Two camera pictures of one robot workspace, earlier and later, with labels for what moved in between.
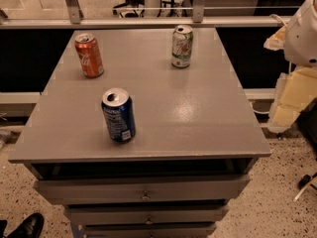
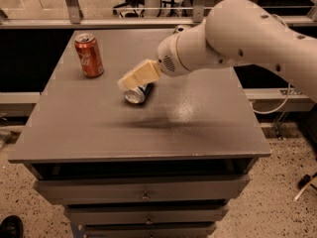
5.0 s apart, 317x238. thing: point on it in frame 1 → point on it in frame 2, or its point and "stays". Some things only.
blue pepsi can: [118, 106] → [139, 94]
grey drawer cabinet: [197, 138] stays
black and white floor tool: [304, 183] stays
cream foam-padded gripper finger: [295, 89] → [151, 70]
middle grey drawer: [148, 214] stays
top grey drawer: [147, 189] stays
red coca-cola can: [89, 56] stays
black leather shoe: [32, 227] → [11, 226]
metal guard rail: [198, 19] stays
